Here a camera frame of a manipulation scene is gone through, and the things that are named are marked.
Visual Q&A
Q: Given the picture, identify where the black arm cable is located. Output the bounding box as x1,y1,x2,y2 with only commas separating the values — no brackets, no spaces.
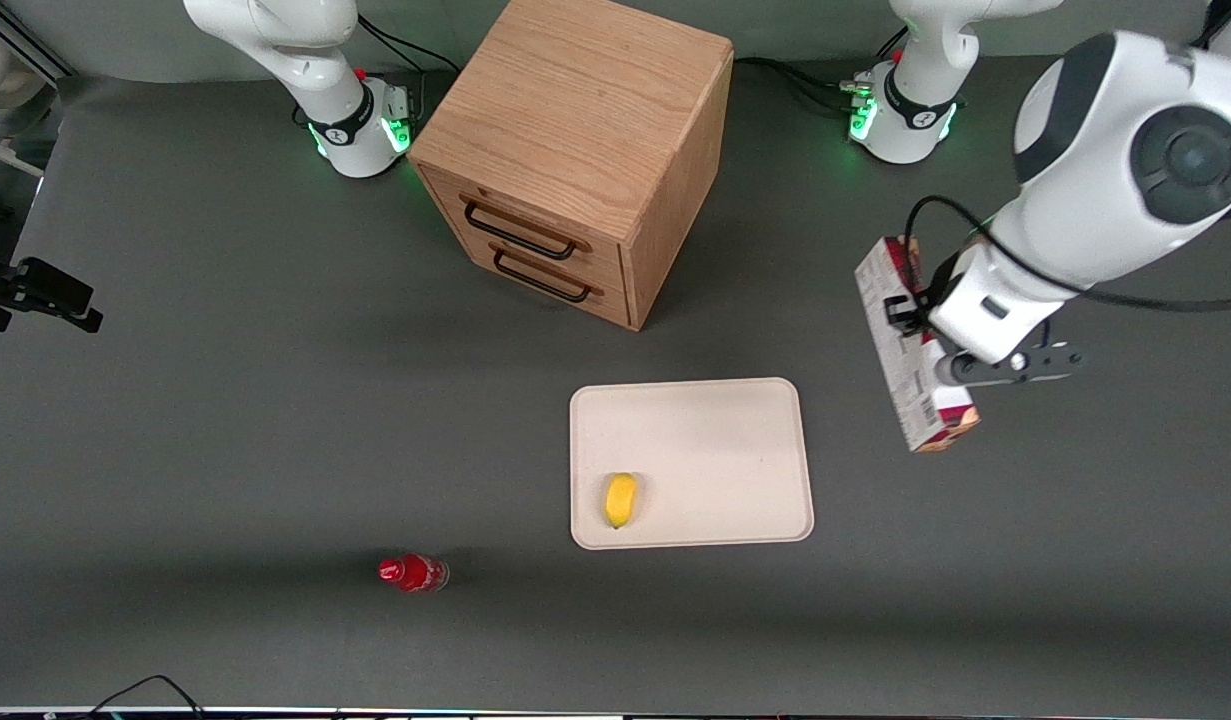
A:
904,195,1231,314

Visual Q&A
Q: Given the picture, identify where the wooden drawer cabinet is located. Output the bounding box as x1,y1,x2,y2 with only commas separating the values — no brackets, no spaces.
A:
407,0,735,332

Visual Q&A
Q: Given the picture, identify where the black drawer handle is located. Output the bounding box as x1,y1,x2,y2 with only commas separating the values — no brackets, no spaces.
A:
461,194,582,262
489,244,595,305

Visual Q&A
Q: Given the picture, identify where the red plastic bottle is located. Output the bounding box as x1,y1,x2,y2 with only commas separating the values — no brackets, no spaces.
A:
378,553,450,594

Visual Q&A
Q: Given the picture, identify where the thin black floor cable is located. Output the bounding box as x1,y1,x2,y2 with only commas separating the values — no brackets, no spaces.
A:
80,674,208,719

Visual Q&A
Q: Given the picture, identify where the black clamp device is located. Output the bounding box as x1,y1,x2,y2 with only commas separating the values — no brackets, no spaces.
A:
0,256,105,335

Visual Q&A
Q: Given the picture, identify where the red cookie box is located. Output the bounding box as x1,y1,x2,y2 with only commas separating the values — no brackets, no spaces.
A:
855,236,982,454

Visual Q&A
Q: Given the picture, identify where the black base cable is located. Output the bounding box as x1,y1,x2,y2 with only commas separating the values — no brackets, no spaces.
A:
732,56,861,113
356,14,462,76

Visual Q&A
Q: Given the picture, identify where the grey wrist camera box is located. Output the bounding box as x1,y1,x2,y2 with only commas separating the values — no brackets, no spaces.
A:
935,342,1084,388

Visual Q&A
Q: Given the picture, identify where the beige plastic tray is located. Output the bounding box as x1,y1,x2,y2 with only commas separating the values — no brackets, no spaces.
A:
569,377,815,551

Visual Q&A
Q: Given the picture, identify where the yellow lemon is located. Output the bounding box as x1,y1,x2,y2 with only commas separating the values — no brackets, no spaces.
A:
604,472,641,530

